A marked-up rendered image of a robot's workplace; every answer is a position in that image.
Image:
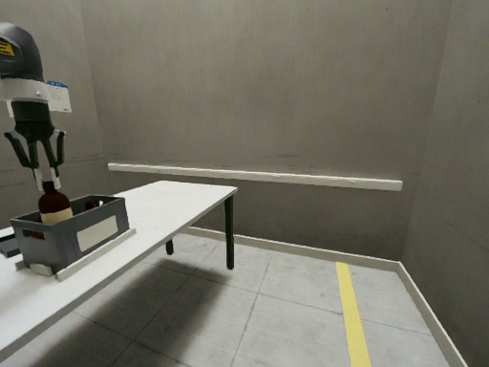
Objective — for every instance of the grey plastic crate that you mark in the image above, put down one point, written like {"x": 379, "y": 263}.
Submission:
{"x": 71, "y": 239}

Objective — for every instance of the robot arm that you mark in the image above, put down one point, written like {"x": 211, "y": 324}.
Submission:
{"x": 21, "y": 69}

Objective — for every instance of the brown glass bottle with cream label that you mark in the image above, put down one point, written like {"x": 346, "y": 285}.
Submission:
{"x": 53, "y": 206}

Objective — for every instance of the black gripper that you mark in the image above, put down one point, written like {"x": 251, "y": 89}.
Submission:
{"x": 33, "y": 122}

